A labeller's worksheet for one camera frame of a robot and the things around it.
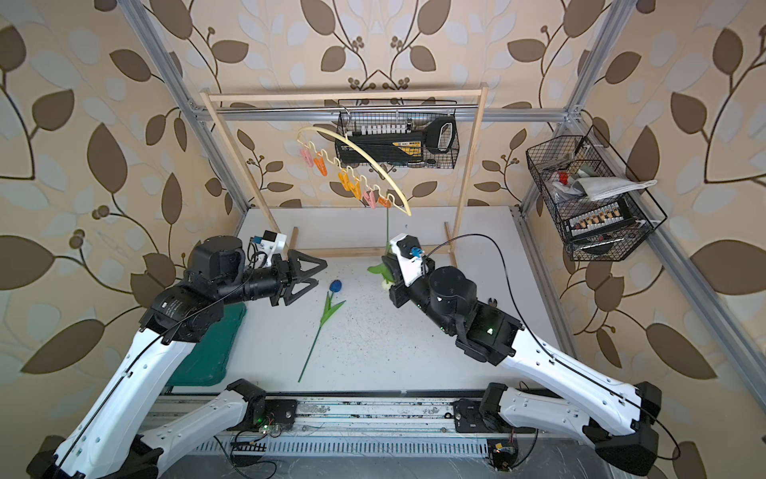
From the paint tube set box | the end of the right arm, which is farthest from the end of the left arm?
the paint tube set box

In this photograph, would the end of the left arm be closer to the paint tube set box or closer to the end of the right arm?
the end of the right arm

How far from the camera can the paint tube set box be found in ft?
2.15
